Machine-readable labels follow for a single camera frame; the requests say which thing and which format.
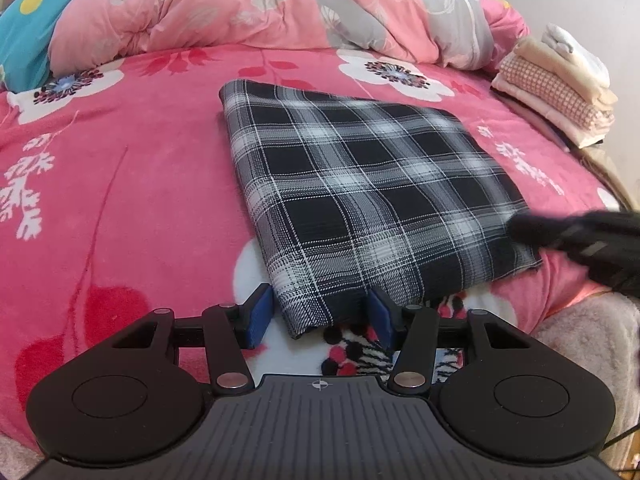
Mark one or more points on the pink checked folded cloth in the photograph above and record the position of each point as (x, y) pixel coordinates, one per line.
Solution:
(540, 90)

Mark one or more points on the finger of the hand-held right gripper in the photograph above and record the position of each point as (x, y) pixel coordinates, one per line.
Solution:
(550, 232)
(615, 270)

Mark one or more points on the black white plaid shirt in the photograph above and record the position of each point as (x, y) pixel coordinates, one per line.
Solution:
(360, 185)

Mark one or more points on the cream folded cloth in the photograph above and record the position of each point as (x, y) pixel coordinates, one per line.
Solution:
(550, 62)

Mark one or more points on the pink floral fleece blanket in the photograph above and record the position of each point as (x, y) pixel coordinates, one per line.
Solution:
(125, 185)

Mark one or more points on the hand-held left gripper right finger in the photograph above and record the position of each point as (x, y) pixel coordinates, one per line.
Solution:
(382, 317)

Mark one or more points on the white thick folded blanket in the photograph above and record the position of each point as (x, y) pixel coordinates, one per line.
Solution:
(550, 120)

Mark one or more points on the pink grey floral duvet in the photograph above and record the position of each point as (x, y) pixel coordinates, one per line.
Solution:
(225, 5)

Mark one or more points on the person's fluffy pale clothing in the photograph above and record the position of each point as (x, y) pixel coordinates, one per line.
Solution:
(575, 340)

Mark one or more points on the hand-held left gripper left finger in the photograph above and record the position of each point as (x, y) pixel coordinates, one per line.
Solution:
(260, 317)

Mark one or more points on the white folded cloth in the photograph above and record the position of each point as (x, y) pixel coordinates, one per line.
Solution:
(570, 42)

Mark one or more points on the beige padded board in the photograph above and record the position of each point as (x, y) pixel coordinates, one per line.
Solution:
(607, 180)

